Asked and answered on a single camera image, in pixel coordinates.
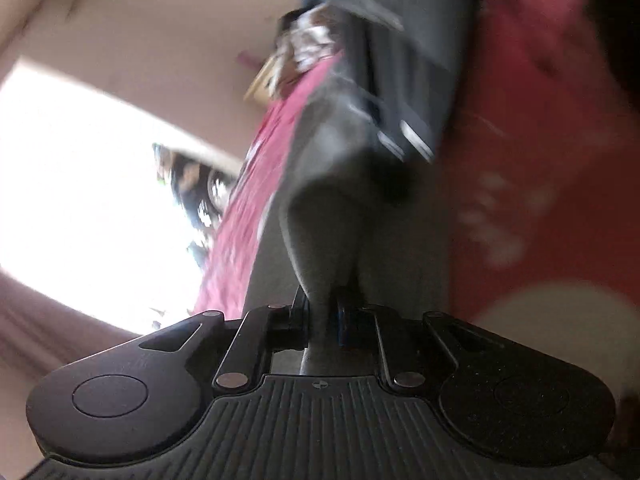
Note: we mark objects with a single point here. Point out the black wheelchair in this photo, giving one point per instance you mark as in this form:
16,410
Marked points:
190,180

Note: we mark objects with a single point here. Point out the pink floral blanket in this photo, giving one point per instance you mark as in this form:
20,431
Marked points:
525,135

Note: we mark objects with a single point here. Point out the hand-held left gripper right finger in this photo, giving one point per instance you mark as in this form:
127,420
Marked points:
345,320

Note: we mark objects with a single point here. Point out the grey pants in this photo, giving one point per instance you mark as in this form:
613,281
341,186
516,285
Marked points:
320,210

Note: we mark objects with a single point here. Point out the cream nightstand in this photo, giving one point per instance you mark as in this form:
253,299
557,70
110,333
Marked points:
262,82

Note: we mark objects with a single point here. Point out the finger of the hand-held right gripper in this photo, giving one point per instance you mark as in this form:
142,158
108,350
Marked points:
392,180

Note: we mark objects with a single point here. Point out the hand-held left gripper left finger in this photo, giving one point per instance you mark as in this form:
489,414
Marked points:
299,317

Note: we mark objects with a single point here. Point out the white crumpled garment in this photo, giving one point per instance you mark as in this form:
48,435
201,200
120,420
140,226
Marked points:
312,42

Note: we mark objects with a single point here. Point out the grey-brown curtain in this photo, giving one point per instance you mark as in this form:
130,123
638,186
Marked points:
50,325

